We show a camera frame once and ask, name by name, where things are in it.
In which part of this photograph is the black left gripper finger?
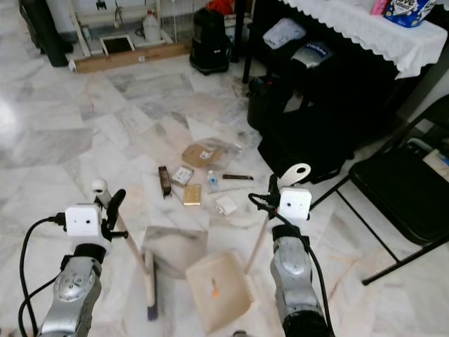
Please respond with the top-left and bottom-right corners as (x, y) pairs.
(107, 189), (127, 226)

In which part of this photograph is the beige broom with loop handle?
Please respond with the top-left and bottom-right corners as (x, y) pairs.
(90, 178), (159, 322)

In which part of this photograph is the beige long-handled dustpan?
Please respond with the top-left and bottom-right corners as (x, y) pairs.
(185, 162), (312, 335)

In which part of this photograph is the large black bag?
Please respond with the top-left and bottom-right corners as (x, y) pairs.
(246, 74), (358, 185)

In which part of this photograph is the dark brown snack wrapper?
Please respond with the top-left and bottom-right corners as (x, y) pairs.
(158, 166), (173, 198)

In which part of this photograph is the clear plastic wrap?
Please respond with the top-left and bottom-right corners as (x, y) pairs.
(200, 138), (243, 169)

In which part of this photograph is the small clear plastic bottle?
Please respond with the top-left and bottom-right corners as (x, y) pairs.
(206, 170), (220, 194)

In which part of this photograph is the small white printed box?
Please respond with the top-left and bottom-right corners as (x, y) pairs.
(171, 167), (195, 187)

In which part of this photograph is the tan printed card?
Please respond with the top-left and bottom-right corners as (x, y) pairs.
(182, 184), (202, 206)

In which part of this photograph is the flat brown cardboard piece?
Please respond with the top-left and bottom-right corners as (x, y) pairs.
(180, 143), (218, 170)

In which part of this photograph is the black folding chair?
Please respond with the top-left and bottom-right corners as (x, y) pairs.
(312, 93), (449, 286)

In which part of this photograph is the blue and silver bag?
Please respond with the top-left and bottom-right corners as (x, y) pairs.
(290, 40), (335, 72)

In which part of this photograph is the long brown cardboard box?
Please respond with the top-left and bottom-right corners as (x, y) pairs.
(73, 43), (192, 75)

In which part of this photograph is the white plastic bag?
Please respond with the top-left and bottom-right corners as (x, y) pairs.
(262, 17), (307, 51)

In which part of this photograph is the black vacuum cleaner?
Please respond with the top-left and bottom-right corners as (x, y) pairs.
(189, 8), (233, 77)

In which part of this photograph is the white-framed tablet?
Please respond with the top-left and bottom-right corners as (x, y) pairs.
(100, 34), (136, 58)

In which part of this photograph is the white lace tablecloth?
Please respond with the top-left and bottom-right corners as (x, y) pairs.
(281, 0), (449, 80)

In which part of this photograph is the clear plastic jug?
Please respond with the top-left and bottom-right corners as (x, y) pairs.
(142, 10), (163, 44)

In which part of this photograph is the red cloth item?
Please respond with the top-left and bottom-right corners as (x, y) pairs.
(206, 0), (236, 15)

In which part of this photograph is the blue printed package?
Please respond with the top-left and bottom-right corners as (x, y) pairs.
(383, 0), (438, 29)

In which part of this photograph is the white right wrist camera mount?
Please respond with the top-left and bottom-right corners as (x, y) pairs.
(279, 187), (314, 225)

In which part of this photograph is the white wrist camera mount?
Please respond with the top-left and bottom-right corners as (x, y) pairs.
(279, 187), (314, 225)
(65, 204), (102, 244)

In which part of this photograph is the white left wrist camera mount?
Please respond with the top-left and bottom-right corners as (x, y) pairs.
(65, 204), (102, 244)

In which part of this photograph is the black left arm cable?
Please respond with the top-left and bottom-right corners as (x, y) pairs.
(18, 214), (71, 337)

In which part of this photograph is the black upright post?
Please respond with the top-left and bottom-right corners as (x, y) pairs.
(19, 0), (72, 68)

